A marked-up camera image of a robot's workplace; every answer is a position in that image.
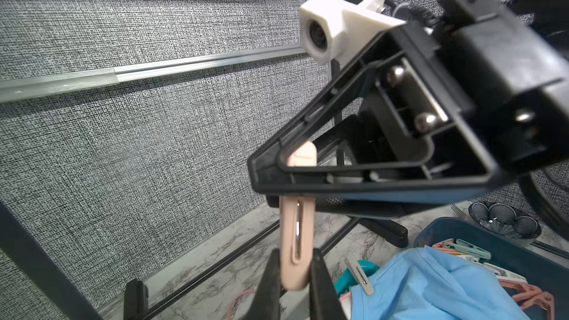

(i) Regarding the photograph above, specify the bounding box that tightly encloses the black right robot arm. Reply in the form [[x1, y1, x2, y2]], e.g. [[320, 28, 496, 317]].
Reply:
[[247, 0, 568, 236]]

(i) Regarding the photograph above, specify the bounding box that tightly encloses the pink clothespin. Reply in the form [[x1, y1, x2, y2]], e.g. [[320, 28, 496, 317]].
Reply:
[[279, 140, 319, 293]]

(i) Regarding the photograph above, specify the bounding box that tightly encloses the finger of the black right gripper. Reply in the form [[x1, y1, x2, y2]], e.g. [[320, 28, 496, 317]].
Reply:
[[247, 23, 505, 204], [265, 115, 445, 221]]

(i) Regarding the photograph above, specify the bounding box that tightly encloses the black clothes rack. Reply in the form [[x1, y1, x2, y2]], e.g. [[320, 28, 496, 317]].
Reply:
[[0, 0, 494, 320]]

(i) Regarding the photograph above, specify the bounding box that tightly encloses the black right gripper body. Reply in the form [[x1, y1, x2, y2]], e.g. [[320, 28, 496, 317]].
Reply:
[[438, 0, 568, 173]]

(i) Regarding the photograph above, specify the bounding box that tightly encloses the pink clothes hanger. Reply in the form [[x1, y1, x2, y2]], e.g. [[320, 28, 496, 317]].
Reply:
[[225, 288, 259, 320]]

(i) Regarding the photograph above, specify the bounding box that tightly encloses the dark teal clothespin tray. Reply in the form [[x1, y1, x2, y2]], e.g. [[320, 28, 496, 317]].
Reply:
[[413, 217, 568, 319]]

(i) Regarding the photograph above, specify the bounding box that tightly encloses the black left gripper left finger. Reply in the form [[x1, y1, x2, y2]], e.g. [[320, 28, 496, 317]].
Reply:
[[243, 249, 281, 320]]

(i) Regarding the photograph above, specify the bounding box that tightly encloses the pile of pastel clothespins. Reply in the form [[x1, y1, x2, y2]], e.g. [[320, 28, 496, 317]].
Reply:
[[431, 239, 556, 319]]

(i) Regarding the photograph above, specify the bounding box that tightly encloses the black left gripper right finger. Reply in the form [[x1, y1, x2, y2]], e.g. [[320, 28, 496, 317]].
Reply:
[[309, 248, 347, 320]]

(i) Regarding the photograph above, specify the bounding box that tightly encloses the beige clothespin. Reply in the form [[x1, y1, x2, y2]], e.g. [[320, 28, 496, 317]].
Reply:
[[345, 258, 379, 296]]

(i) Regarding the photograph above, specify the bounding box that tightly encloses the dark flower-shaped bowl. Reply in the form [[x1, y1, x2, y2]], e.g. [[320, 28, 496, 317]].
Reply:
[[468, 201, 542, 247]]

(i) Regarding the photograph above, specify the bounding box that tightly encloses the light blue t-shirt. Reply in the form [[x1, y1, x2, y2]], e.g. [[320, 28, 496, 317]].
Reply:
[[351, 247, 528, 319]]

